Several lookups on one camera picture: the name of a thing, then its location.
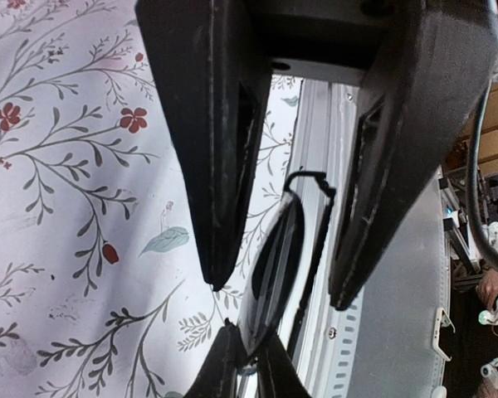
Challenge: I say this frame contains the black frame glasses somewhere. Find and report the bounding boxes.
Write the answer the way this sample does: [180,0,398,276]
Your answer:
[237,170,336,368]

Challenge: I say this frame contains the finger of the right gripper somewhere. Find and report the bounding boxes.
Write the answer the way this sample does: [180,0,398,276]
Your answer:
[135,1,271,290]
[328,1,498,311]

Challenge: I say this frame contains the white smartphone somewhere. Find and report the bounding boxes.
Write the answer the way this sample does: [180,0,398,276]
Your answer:
[432,307,456,362]

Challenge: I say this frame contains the background person hand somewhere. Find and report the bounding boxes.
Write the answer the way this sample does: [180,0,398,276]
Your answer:
[476,269,498,311]

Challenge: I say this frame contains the front aluminium rail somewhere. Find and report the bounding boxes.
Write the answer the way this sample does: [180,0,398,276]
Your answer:
[232,74,449,398]

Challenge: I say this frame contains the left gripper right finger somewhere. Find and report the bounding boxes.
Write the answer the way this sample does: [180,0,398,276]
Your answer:
[256,335,310,398]

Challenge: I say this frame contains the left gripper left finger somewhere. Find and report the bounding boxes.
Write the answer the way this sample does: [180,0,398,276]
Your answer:
[183,318,239,398]

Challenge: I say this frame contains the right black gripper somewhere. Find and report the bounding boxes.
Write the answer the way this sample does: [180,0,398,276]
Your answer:
[244,1,422,77]

